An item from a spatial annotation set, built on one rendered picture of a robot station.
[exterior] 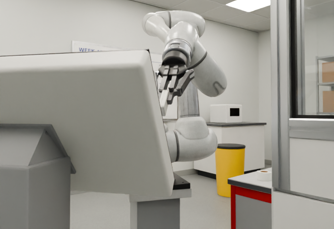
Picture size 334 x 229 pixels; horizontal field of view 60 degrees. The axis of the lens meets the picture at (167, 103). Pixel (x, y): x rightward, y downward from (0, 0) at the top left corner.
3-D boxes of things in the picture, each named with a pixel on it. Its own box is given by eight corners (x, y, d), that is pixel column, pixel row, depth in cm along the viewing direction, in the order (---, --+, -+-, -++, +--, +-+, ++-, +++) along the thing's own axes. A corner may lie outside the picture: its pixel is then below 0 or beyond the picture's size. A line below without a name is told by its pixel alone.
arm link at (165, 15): (144, 11, 136) (172, 12, 139) (139, 9, 152) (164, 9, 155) (143, 39, 141) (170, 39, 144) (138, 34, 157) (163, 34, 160)
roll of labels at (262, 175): (259, 181, 142) (259, 173, 142) (254, 178, 149) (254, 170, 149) (273, 181, 142) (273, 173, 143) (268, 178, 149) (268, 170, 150)
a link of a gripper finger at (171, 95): (170, 92, 76) (181, 92, 75) (167, 104, 72) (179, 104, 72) (169, 88, 75) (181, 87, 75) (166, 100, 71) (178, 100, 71)
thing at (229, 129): (191, 174, 505) (191, 104, 508) (235, 167, 572) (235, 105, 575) (221, 182, 447) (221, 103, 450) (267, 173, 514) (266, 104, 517)
